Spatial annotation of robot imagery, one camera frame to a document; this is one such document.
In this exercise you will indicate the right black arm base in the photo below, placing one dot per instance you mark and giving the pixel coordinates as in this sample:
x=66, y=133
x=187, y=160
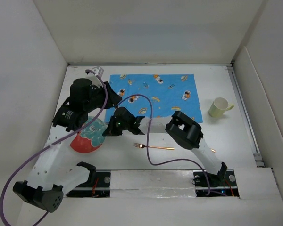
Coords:
x=229, y=180

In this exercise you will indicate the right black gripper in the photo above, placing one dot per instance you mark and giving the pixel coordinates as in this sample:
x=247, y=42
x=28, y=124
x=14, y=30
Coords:
x=111, y=131

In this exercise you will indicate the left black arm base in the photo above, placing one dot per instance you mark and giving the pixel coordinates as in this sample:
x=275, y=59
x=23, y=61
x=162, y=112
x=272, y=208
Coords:
x=96, y=186

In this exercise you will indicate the red and teal plate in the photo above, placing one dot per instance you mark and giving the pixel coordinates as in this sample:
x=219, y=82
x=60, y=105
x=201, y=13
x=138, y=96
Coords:
x=90, y=138

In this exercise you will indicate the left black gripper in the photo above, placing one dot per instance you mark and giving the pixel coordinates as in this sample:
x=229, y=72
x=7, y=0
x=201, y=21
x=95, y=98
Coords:
x=112, y=99

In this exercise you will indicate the metal rail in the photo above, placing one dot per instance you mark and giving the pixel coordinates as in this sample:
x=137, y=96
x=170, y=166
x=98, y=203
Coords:
x=191, y=186

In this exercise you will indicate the pale yellow mug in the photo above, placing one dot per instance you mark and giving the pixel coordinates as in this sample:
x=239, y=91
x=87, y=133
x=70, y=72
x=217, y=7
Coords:
x=219, y=106

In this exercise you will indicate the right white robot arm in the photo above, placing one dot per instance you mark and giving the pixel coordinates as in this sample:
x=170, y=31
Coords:
x=186, y=132

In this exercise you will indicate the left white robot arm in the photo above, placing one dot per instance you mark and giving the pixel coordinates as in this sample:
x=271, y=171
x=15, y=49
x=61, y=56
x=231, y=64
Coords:
x=43, y=189

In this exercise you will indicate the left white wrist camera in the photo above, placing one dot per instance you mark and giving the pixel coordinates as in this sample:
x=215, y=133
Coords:
x=97, y=71

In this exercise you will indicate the copper fork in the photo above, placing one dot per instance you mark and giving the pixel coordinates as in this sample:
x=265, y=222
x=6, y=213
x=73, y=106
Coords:
x=141, y=146

